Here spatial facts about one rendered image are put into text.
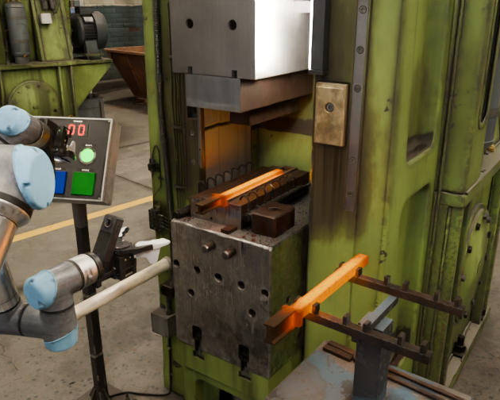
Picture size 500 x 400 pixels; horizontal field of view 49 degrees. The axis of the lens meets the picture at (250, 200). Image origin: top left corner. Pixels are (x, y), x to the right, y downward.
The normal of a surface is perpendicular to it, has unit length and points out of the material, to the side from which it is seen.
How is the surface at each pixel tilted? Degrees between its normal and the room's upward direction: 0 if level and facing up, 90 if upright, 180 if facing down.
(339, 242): 90
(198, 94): 90
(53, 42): 79
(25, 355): 0
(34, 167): 85
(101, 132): 60
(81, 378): 0
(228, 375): 90
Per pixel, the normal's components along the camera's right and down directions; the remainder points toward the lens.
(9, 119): -0.14, -0.18
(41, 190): 0.99, -0.05
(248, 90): 0.82, 0.19
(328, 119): -0.57, 0.29
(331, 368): 0.00, -0.94
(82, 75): 0.62, 0.27
